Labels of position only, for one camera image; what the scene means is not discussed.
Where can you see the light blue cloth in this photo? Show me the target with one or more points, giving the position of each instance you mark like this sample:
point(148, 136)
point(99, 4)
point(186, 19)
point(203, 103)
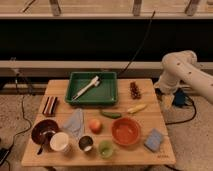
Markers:
point(75, 124)

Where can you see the metal cup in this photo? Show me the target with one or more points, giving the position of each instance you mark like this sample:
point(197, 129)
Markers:
point(85, 143)

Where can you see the black spoon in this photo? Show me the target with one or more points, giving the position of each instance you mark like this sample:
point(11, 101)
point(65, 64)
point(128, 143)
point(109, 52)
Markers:
point(44, 144)

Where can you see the orange bowl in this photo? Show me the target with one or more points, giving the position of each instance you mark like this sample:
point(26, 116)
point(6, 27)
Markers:
point(125, 131)

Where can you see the green cucumber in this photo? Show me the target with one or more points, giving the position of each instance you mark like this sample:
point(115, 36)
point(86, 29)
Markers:
point(110, 114)

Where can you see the white dish brush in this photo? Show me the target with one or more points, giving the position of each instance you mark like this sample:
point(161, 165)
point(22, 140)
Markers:
point(94, 82)

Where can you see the green plastic tray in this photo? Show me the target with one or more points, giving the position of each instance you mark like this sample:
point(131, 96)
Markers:
point(106, 93)

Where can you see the green cup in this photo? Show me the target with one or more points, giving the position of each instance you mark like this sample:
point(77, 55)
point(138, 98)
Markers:
point(105, 149)

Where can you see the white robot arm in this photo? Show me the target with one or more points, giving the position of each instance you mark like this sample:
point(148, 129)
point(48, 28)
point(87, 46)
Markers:
point(180, 66)

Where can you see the peach fruit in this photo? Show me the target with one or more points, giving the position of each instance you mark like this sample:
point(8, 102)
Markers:
point(95, 125)

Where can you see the white cup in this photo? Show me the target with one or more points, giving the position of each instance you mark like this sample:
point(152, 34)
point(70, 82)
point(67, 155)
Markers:
point(60, 142)

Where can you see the dark red grape bunch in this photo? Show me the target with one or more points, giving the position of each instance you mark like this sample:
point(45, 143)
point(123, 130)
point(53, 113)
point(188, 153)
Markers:
point(135, 92)

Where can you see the dark brown bowl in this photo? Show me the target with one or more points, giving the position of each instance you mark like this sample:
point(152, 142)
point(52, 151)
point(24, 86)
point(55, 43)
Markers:
point(43, 128)

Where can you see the striped brown block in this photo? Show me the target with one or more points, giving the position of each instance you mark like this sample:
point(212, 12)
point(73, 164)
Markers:
point(48, 110)

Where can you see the blue sponge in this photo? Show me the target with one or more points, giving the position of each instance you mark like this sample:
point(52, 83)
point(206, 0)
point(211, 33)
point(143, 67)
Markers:
point(154, 140)

